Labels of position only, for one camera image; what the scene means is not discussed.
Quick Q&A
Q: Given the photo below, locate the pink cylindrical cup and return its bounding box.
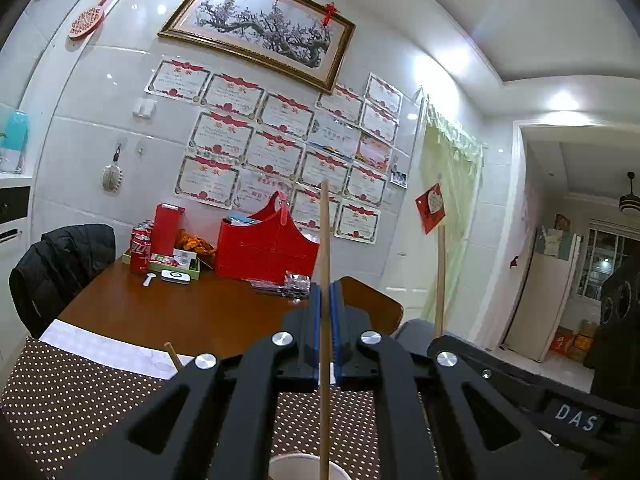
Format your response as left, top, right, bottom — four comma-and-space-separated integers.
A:
268, 453, 350, 480

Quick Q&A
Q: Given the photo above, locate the red diamond door decoration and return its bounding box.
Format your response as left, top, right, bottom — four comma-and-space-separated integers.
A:
416, 183, 446, 234

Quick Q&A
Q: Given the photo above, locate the brown wooden chair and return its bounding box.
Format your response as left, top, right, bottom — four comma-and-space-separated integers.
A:
340, 276, 404, 335

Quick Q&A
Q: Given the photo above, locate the green tray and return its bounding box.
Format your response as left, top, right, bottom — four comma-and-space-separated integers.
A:
146, 249, 201, 281

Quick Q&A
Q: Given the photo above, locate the plastic snack bag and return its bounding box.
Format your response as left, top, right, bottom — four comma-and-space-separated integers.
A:
248, 272, 311, 300

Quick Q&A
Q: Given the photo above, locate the red round hanging ornament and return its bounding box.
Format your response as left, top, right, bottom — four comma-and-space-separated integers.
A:
67, 0, 108, 41

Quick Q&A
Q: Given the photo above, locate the white black sideboard cabinet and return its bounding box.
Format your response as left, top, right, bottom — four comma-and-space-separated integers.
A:
0, 174, 32, 365

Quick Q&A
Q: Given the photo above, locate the red cola can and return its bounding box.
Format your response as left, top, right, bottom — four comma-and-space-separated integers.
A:
129, 231, 151, 274

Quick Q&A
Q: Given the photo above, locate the white refrigerator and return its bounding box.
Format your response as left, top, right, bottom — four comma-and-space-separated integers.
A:
503, 226, 582, 362

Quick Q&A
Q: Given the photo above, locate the chair with black jacket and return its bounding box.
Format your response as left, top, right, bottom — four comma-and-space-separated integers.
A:
9, 223, 116, 339

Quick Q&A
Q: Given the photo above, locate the hanging brush on wall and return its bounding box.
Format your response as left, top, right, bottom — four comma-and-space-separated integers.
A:
102, 144, 124, 193

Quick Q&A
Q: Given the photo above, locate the red tall box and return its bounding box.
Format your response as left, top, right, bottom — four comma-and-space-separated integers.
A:
151, 203, 184, 256

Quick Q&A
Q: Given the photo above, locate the teal humidifier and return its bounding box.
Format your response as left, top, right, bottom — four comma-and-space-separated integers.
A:
1, 110, 29, 174

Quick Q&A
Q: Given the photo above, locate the green door curtain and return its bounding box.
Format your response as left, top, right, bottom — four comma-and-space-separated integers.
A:
420, 99, 485, 323

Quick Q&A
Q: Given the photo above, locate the wooden chopstick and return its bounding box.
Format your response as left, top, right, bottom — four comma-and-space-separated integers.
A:
434, 223, 446, 338
319, 180, 332, 480
164, 341, 183, 372

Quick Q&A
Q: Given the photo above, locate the framed plum blossom painting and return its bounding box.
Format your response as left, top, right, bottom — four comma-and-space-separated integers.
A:
158, 0, 356, 93

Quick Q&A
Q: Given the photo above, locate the red basket box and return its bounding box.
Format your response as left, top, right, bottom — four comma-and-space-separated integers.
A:
214, 192, 320, 285

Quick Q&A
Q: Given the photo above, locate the brown polka dot tablecloth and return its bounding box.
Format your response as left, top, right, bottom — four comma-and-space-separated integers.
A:
1, 338, 381, 479

